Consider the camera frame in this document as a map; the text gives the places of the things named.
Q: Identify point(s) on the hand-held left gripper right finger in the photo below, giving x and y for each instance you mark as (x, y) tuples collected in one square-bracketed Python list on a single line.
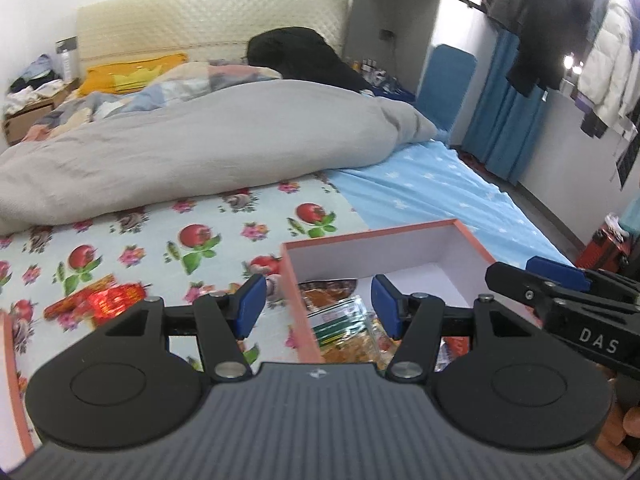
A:
[(385, 305)]

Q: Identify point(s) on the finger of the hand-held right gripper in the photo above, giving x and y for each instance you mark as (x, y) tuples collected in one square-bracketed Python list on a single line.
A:
[(520, 287), (557, 272)]

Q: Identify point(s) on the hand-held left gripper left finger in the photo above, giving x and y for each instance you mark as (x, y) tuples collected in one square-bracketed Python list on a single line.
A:
[(252, 305)]

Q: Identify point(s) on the green snack packet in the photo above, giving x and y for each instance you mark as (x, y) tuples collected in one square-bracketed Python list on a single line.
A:
[(340, 325)]

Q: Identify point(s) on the deep pink cardboard box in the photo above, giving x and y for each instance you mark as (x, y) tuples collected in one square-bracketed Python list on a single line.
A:
[(400, 255)]

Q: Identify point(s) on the clear noodle packet red label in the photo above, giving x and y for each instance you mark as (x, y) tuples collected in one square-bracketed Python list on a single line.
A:
[(360, 352)]

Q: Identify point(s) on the orange brown snack packet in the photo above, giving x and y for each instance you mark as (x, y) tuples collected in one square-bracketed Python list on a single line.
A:
[(327, 294)]

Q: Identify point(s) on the bright red snack packet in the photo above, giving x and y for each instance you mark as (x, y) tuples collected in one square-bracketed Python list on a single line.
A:
[(117, 300)]

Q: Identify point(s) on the red and yellow snack packet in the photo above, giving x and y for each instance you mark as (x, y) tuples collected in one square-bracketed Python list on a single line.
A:
[(65, 305)]

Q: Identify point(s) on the shallow pink cardboard box lid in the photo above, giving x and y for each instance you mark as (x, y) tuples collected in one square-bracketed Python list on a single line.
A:
[(15, 400)]

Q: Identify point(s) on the person's right hand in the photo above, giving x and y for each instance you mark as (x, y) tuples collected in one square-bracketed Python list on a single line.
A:
[(625, 430)]

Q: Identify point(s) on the red suitcase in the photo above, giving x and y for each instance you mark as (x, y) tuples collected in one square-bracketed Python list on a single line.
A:
[(605, 250)]

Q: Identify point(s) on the floral printed bed sheet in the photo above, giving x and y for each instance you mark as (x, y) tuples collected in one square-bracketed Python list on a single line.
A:
[(150, 260)]

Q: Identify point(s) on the dark hanging cloth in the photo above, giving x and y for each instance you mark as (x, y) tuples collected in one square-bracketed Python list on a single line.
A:
[(627, 165)]

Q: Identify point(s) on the blue curtain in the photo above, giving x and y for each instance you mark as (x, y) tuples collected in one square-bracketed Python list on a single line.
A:
[(500, 125)]

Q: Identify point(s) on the grey blanket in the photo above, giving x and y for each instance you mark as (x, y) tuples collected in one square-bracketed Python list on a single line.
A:
[(200, 140)]

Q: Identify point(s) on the blue chair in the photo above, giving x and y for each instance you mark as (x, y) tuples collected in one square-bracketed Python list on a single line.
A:
[(445, 85)]

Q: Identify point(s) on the white hanging jacket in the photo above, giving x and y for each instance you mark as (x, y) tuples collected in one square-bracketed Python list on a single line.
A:
[(615, 60)]

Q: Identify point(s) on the group of small bottles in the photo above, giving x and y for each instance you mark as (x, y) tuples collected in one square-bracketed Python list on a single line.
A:
[(367, 67)]

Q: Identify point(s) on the black hanging jacket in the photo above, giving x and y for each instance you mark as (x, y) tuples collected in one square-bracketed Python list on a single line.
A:
[(550, 20)]

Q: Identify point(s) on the black garment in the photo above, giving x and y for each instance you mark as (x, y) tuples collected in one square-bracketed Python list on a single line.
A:
[(300, 55)]

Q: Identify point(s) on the yellow pillow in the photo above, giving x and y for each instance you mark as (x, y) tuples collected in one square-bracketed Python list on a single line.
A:
[(125, 75)]

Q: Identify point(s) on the beige quilted headboard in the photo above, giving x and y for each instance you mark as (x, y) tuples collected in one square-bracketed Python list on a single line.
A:
[(200, 20)]

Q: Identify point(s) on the brown nightstand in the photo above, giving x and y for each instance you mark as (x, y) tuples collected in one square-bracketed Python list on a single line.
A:
[(25, 120)]

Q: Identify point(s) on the grey wardrobe cabinet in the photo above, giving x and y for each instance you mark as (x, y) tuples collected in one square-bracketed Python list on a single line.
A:
[(390, 5)]

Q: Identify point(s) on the white bottle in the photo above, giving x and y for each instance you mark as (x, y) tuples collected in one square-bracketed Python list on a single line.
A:
[(66, 65)]

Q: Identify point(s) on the wall socket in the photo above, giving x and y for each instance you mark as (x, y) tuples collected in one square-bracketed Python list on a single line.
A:
[(386, 35)]

